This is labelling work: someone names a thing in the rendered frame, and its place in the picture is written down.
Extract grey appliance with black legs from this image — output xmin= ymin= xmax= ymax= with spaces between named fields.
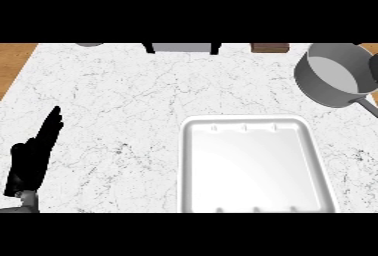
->
xmin=140 ymin=42 xmax=223 ymax=56

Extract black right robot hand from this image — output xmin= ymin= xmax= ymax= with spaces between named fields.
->
xmin=366 ymin=53 xmax=378 ymax=86

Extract brown wooden block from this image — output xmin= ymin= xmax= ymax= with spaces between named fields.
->
xmin=249 ymin=42 xmax=291 ymax=54

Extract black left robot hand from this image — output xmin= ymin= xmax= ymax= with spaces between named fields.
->
xmin=3 ymin=105 xmax=65 ymax=198

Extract white rectangular tray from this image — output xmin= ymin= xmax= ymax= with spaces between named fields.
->
xmin=175 ymin=114 xmax=342 ymax=214

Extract grey metal pot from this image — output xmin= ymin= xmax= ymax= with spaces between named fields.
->
xmin=292 ymin=42 xmax=378 ymax=119

